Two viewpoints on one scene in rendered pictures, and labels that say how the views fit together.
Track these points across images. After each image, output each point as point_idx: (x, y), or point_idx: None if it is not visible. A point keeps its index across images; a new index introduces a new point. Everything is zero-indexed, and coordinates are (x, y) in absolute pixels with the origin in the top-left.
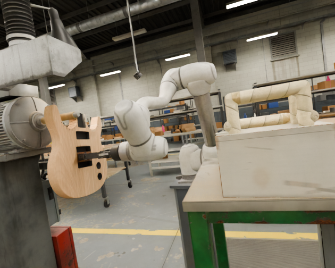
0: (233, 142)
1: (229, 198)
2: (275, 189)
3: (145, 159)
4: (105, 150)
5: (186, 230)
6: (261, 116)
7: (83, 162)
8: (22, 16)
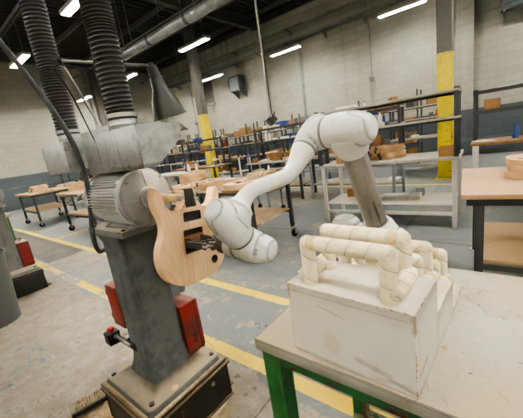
0: (304, 295)
1: (301, 350)
2: (344, 361)
3: (248, 261)
4: (211, 240)
5: None
6: None
7: None
8: (116, 91)
